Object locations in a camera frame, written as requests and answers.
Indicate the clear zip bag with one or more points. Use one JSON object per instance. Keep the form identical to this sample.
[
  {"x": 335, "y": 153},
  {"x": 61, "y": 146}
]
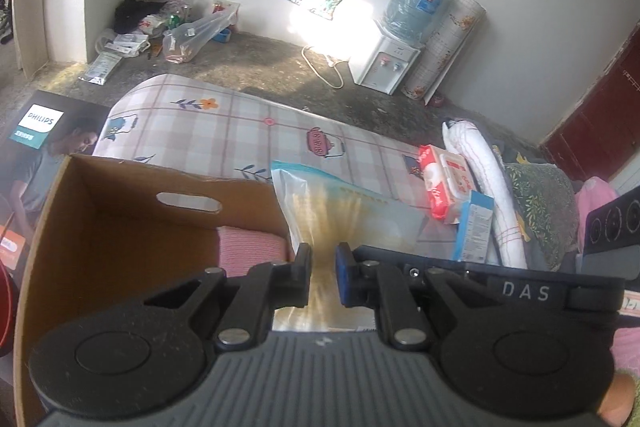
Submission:
[{"x": 320, "y": 207}]

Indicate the white striped towel blanket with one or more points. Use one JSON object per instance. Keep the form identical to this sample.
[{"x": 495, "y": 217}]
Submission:
[{"x": 480, "y": 152}]

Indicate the flat plastic packet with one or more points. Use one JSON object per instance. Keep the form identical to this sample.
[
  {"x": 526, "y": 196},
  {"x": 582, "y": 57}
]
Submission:
[{"x": 100, "y": 69}]

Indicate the dark red wooden door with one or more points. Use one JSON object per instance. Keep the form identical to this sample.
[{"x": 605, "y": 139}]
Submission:
[{"x": 600, "y": 122}]

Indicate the pink and grey quilt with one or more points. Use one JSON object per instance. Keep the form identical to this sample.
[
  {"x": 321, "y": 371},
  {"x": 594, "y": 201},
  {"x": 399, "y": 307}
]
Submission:
[{"x": 595, "y": 194}]

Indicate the small blue bowl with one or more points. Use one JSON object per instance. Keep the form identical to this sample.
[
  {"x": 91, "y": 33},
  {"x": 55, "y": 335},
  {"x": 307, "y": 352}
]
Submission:
[{"x": 223, "y": 36}]

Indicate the pink folded towel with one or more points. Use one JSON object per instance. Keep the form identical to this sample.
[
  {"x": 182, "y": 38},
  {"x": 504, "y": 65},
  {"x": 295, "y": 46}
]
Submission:
[{"x": 250, "y": 247}]

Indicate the red wet wipes pack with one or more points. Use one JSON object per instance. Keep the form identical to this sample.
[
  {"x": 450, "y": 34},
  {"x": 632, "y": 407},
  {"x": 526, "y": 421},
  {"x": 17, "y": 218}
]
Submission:
[{"x": 442, "y": 177}]

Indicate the blue and white small box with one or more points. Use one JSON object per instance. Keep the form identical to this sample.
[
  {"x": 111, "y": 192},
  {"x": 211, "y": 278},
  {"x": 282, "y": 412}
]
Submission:
[{"x": 475, "y": 227}]

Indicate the dark printed appliance box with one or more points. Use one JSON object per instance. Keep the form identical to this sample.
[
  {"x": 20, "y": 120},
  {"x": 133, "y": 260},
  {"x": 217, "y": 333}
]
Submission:
[{"x": 50, "y": 157}]

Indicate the printed wallpaper roll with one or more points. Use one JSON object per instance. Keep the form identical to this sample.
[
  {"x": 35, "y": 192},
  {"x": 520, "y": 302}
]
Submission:
[{"x": 450, "y": 42}]

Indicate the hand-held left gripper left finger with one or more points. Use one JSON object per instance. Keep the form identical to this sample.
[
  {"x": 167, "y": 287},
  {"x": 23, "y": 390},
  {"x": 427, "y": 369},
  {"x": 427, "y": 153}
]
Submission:
[{"x": 303, "y": 274}]

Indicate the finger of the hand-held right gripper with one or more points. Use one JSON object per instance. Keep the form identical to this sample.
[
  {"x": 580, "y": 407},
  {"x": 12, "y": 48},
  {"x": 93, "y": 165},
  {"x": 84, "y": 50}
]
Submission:
[{"x": 450, "y": 267}]

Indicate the clear plastic bag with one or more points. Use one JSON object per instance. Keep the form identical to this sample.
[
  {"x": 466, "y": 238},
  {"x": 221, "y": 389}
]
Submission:
[{"x": 195, "y": 34}]

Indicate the white water dispenser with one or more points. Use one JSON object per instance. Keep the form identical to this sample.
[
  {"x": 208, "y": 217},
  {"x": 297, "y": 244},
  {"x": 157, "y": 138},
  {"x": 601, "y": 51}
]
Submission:
[{"x": 380, "y": 62}]

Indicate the brown cardboard box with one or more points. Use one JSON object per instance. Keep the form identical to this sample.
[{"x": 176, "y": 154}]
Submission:
[{"x": 125, "y": 232}]

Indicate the black cloth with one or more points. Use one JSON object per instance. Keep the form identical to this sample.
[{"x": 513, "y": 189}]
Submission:
[{"x": 132, "y": 14}]

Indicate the crumpled clear bag with bottles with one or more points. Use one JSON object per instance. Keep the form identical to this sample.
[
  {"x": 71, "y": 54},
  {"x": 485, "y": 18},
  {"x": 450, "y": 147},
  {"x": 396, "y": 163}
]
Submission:
[{"x": 177, "y": 7}]

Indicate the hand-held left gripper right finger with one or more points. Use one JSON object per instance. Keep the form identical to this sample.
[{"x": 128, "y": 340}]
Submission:
[{"x": 344, "y": 279}]

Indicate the white paper packets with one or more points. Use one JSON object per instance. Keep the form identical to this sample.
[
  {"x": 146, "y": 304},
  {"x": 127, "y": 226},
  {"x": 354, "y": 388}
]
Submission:
[{"x": 125, "y": 42}]

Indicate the red round object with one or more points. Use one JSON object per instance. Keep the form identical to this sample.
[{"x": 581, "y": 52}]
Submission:
[{"x": 5, "y": 307}]

